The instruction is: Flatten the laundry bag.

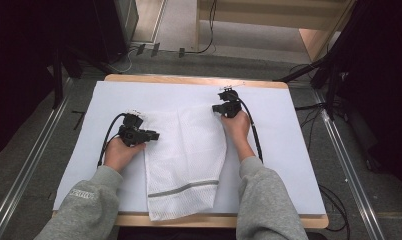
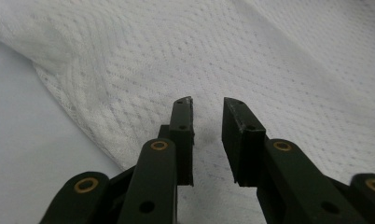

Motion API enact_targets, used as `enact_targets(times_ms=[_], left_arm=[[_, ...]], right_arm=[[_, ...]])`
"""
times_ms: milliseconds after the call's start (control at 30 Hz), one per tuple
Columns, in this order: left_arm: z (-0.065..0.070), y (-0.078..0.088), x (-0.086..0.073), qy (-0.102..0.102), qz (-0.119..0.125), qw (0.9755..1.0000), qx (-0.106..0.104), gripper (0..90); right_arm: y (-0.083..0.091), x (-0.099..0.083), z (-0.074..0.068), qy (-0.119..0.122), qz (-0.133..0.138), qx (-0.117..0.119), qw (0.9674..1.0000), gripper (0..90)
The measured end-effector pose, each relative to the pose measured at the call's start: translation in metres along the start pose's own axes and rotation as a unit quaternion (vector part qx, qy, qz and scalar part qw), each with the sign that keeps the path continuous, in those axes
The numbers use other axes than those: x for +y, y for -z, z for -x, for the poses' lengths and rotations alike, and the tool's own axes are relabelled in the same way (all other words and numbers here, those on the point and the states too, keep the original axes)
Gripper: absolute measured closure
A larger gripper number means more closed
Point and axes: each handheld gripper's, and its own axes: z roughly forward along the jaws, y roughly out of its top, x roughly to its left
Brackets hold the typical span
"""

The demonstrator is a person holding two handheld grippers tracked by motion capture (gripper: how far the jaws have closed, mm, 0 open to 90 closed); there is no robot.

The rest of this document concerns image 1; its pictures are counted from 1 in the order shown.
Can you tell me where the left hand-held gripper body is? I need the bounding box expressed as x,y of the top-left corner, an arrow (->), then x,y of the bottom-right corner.
117,109 -> 151,148

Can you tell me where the light wooden frame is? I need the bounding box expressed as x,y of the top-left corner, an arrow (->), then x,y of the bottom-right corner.
194,0 -> 357,62

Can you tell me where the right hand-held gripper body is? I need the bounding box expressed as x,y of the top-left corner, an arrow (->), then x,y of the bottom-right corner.
217,81 -> 247,119

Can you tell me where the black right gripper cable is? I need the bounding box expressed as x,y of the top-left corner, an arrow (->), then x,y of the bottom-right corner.
236,95 -> 264,164

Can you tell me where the black curtain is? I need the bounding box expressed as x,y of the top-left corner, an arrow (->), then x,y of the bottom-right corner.
275,0 -> 402,198
0,0 -> 105,160

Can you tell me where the black looped floor cable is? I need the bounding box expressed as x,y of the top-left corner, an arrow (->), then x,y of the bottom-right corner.
318,184 -> 352,233

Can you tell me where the wooden table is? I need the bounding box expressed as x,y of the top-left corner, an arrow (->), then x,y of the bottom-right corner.
51,73 -> 330,230

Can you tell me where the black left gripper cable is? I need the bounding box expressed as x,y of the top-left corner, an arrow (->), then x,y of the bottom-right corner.
96,112 -> 129,168

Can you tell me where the white table cover sheet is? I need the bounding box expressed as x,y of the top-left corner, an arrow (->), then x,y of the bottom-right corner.
52,80 -> 327,216

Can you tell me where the white mesh garment grey stripe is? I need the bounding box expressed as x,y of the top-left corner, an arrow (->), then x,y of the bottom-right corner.
142,104 -> 229,222

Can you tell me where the white floor cable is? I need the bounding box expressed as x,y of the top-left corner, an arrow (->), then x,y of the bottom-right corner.
108,45 -> 139,74

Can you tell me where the black metal stand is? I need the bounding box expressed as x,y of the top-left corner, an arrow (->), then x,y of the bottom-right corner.
51,46 -> 66,110

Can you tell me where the person's left hand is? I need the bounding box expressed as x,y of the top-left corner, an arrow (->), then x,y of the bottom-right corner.
102,135 -> 147,175

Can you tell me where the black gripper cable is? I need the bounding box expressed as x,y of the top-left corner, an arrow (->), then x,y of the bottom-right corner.
236,95 -> 264,164
96,112 -> 129,168

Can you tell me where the person's right hand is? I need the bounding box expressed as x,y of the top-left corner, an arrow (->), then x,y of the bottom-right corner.
220,110 -> 252,146

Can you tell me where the dark cabinet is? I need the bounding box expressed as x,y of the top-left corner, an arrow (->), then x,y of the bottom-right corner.
92,0 -> 140,65

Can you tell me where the black floor cable bundle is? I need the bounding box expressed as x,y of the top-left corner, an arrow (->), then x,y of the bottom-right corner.
288,62 -> 331,153

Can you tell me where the aluminium floor rail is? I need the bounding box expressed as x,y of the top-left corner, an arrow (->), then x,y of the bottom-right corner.
0,77 -> 74,240
312,89 -> 387,240

